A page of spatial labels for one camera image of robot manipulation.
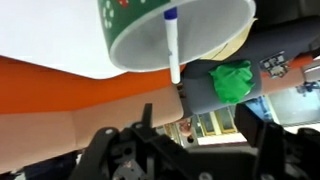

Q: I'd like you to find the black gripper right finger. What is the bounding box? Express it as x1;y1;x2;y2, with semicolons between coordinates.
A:
234;104;290;180

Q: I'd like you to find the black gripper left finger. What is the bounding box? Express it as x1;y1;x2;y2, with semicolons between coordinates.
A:
68;103;154;180

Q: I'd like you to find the white marker with blue cap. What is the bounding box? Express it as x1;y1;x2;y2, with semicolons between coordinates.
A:
163;7;180;84

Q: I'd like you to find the green and white mug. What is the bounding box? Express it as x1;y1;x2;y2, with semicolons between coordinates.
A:
97;0;256;72

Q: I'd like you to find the green plastic bag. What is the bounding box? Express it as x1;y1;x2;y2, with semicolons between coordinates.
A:
208;60;256;104

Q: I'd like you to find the black tag card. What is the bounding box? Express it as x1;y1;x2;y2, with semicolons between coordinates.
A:
259;51;289;78

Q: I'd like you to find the orange corner sofa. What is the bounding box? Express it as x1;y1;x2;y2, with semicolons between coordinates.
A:
0;56;183;173

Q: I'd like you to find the dark blue chair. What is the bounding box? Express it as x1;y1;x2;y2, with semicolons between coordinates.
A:
183;16;320;114

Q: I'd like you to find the small white side table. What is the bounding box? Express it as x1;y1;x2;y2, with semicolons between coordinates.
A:
0;0;123;79

